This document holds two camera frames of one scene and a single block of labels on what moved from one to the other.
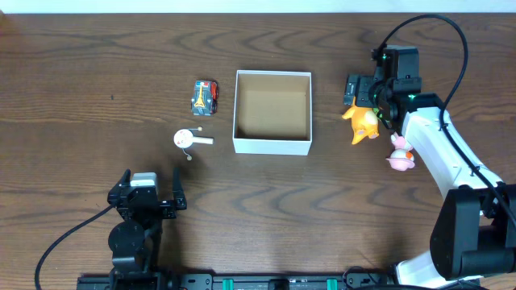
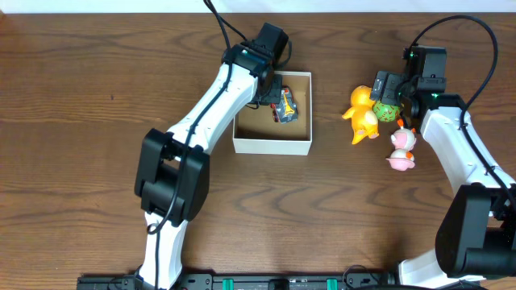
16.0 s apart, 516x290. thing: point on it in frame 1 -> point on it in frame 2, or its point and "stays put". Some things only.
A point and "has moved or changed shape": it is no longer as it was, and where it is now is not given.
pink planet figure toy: x=401 y=159 stays put
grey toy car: x=205 y=98 has moved or changed shape
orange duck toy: x=364 y=122 stays put
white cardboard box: x=272 y=112 stays put
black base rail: x=255 y=282 stays put
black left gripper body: x=151 y=204 -> x=272 y=93
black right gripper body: x=363 y=98 -> x=396 y=89
